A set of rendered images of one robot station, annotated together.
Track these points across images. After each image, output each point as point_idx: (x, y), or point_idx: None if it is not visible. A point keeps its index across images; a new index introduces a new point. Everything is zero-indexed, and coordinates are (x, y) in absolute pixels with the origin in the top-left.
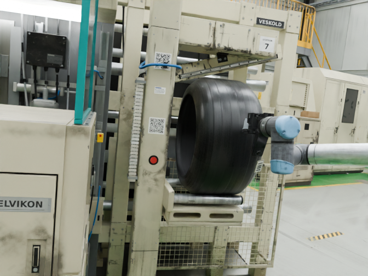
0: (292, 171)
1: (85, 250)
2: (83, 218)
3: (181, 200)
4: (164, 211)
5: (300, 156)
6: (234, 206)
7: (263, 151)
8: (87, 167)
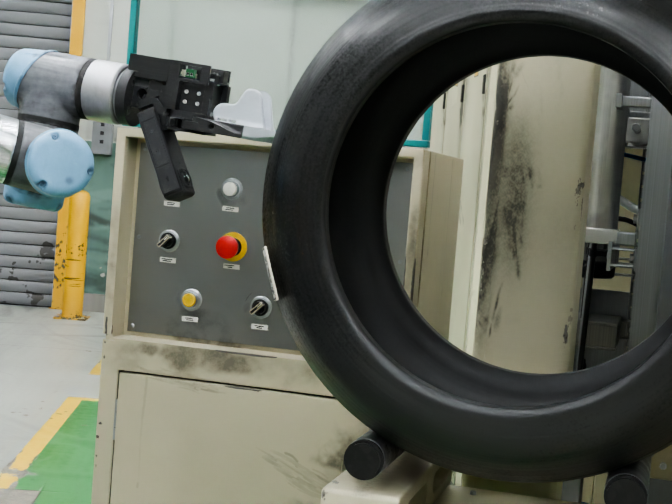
0: (3, 193)
1: (233, 386)
2: (108, 255)
3: None
4: (488, 490)
5: None
6: (372, 488)
7: (159, 180)
8: (113, 183)
